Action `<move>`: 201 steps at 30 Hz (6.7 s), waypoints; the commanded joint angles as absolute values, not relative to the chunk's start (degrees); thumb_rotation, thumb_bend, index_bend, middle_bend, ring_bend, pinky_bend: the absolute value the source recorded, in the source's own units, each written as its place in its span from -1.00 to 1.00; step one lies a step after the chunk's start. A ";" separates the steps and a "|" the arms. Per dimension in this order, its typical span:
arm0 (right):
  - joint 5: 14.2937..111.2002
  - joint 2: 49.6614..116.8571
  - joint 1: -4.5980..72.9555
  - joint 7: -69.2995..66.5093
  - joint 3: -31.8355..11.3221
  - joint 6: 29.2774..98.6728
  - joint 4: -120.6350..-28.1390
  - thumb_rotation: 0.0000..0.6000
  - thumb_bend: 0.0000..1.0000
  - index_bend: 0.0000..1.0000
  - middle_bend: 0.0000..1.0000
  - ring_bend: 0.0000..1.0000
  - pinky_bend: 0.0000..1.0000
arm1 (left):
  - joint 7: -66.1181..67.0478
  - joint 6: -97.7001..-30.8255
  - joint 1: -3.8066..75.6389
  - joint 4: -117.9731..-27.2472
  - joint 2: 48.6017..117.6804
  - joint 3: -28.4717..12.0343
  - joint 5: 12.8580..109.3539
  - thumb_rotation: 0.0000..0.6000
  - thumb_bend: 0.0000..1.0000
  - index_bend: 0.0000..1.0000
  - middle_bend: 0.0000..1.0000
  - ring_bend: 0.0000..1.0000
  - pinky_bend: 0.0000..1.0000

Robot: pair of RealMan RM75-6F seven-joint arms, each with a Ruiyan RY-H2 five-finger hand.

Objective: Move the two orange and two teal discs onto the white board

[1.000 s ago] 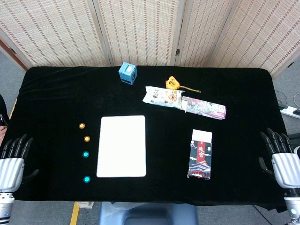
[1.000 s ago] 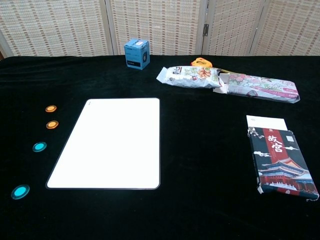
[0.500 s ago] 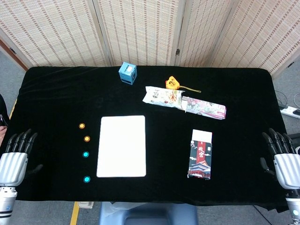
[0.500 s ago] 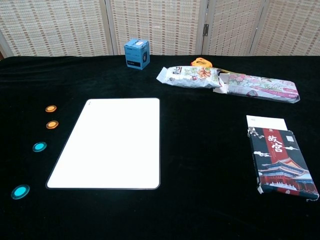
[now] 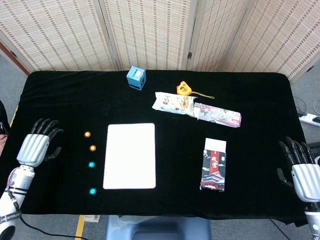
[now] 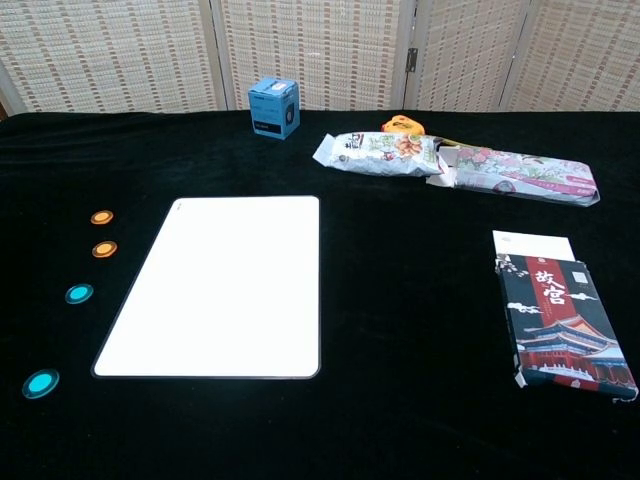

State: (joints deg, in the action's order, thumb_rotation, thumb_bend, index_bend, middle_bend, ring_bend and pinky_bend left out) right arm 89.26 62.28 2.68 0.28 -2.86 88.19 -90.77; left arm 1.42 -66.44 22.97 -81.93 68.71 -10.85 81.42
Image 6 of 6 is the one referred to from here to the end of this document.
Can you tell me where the black velvet tablecloth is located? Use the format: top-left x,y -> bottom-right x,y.
0,108 -> 640,480

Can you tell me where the woven folding screen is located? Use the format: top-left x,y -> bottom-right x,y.
0,0 -> 640,119

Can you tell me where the white peanut snack bag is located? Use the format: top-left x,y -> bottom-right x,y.
312,131 -> 447,179

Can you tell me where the orange small toy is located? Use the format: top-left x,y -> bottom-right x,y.
381,114 -> 427,137

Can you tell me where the white magnetic board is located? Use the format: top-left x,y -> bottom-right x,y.
90,194 -> 322,380

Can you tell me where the small blue cardboard box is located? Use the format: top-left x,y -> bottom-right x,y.
247,75 -> 301,142

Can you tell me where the floral pink long package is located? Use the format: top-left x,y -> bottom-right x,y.
425,140 -> 602,208

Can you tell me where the dark palace print box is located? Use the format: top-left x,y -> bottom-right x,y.
491,229 -> 640,404

